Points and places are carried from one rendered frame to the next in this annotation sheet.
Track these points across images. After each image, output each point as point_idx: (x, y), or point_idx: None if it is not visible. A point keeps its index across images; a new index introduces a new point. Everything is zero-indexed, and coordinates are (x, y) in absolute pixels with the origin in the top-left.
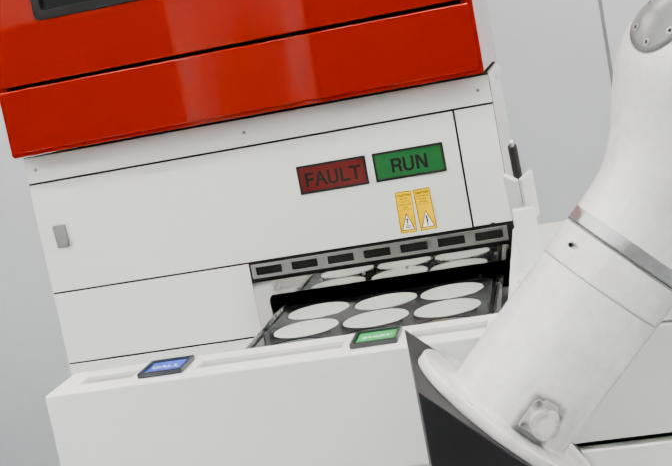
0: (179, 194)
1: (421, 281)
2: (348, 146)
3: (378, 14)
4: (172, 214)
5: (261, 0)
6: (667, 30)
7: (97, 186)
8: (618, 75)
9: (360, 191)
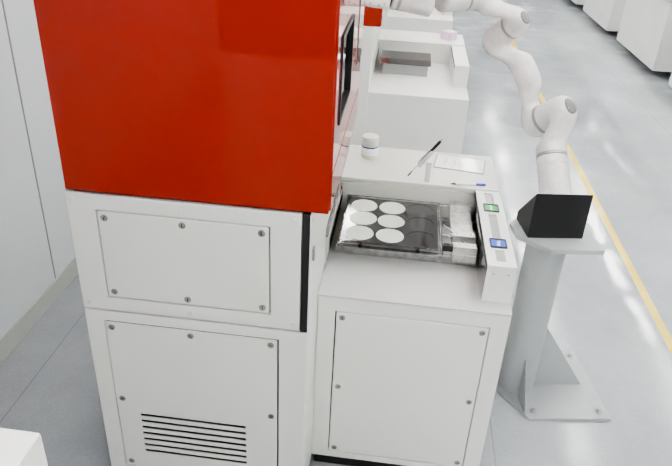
0: None
1: None
2: None
3: (355, 96)
4: (322, 217)
5: (351, 96)
6: (575, 108)
7: (317, 216)
8: (563, 118)
9: None
